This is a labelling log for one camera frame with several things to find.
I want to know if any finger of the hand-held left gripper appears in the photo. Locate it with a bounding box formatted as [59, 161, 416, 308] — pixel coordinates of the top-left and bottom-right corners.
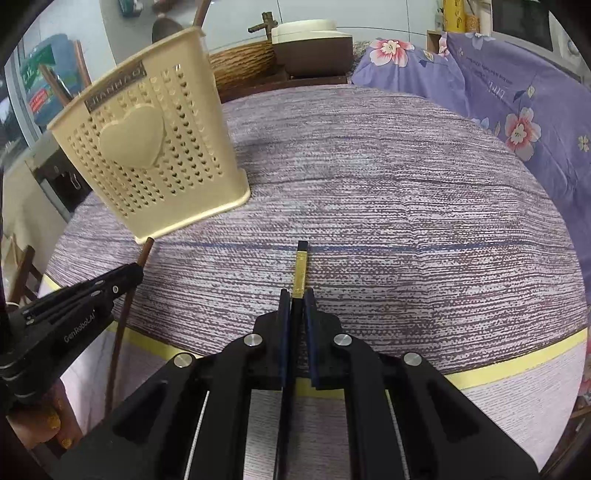
[23, 262, 145, 324]

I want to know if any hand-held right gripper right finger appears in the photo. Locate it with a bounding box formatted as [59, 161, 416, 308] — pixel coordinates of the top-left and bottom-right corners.
[304, 288, 541, 480]

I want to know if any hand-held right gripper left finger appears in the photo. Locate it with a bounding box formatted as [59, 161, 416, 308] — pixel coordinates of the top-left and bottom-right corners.
[55, 289, 291, 480]

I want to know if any black chopstick with gold section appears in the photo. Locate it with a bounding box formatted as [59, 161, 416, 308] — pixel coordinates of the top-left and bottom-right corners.
[274, 240, 311, 480]

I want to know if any cream plastic utensil holder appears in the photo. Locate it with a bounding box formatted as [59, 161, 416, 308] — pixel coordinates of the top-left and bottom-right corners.
[47, 26, 252, 245]

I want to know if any black chopstick with metal band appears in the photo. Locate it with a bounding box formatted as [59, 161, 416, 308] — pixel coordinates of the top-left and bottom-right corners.
[39, 64, 75, 104]

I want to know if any person's left hand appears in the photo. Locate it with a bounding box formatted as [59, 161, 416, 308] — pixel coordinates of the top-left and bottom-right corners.
[7, 376, 84, 450]

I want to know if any dark wooden chair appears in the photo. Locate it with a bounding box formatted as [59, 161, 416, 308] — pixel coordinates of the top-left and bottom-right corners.
[7, 244, 42, 305]

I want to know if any water dispenser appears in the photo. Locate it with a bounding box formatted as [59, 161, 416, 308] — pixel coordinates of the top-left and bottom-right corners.
[28, 134, 93, 213]

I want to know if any purple striped tablecloth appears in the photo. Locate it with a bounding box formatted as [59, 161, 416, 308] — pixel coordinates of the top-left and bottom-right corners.
[39, 83, 589, 480]

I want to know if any blue water bottle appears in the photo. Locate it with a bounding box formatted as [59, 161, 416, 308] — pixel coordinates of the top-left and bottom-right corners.
[18, 37, 79, 121]

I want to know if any dark wooden side table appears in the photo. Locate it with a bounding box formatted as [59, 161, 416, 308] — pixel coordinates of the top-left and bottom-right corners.
[217, 74, 349, 103]

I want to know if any wicker basket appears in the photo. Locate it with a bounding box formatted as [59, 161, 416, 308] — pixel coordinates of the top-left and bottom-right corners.
[208, 41, 282, 90]

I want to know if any cream and brown rice cooker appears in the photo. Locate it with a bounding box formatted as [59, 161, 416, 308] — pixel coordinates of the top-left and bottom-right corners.
[271, 18, 354, 78]

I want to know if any purple floral cloth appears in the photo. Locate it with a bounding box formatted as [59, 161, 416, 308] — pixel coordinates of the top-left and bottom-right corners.
[351, 30, 591, 259]

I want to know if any yellow patterned roll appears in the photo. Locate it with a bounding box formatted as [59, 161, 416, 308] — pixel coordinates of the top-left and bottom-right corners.
[442, 0, 468, 32]

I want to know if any white microwave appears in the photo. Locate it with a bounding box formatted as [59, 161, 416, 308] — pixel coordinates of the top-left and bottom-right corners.
[492, 0, 585, 81]

